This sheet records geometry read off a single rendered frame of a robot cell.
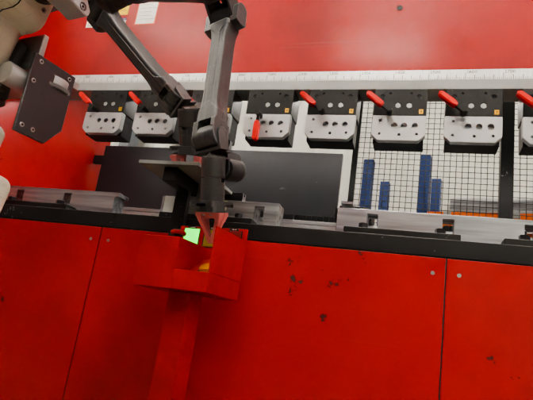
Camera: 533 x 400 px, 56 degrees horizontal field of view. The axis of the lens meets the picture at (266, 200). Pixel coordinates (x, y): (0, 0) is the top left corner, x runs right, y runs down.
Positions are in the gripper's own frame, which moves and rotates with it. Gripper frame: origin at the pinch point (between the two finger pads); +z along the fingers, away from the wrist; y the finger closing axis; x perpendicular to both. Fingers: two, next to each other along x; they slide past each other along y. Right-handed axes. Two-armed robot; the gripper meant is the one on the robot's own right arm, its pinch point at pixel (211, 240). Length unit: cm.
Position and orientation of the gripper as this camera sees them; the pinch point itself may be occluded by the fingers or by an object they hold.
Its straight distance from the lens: 120.8
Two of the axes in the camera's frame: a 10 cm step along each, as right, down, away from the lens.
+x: -9.1, -0.2, 4.0
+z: -0.3, 10.0, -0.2
